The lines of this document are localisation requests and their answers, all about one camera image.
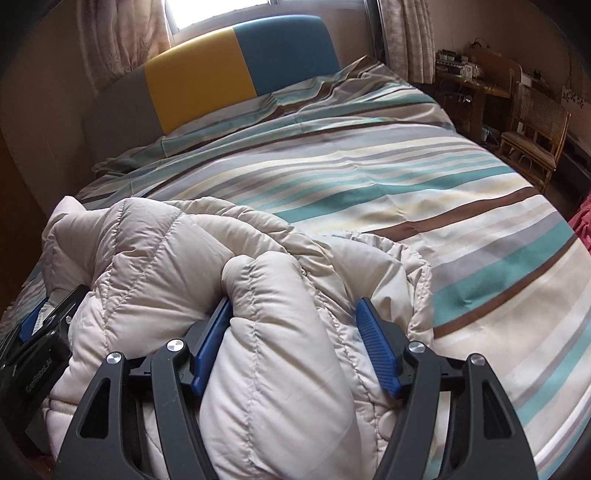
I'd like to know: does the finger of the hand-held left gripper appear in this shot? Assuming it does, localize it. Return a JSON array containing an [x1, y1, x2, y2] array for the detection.
[[19, 298, 51, 343]]

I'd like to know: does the bright window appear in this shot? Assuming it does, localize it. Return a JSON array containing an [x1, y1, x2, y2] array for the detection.
[[161, 0, 370, 34]]

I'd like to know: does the wooden desk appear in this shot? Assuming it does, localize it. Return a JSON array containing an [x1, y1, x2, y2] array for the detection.
[[434, 46, 523, 139]]

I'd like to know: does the striped bed cover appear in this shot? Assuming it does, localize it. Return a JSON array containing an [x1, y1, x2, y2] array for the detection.
[[9, 54, 591, 480]]

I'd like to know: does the beige puffer jacket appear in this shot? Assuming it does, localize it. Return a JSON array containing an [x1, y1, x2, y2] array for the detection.
[[28, 195, 435, 480]]

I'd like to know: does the beige patterned curtain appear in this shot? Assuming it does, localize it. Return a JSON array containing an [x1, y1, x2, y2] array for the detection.
[[379, 0, 437, 85], [76, 0, 172, 95]]

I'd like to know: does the grey yellow blue headboard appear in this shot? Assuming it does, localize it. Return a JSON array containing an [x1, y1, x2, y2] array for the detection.
[[81, 14, 342, 153]]

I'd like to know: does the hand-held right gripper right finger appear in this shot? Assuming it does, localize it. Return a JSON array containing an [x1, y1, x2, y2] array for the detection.
[[355, 297, 539, 480]]

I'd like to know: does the red cloth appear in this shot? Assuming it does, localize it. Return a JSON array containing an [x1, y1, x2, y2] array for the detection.
[[568, 193, 591, 256]]

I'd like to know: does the grey electronic device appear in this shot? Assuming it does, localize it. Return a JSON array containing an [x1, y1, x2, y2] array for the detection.
[[436, 48, 485, 80]]

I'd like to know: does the wooden cane chair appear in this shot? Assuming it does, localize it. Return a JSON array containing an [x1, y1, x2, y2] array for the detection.
[[498, 80, 571, 195]]

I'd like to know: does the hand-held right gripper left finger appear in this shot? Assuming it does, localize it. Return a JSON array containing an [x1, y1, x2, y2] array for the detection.
[[54, 295, 232, 480]]

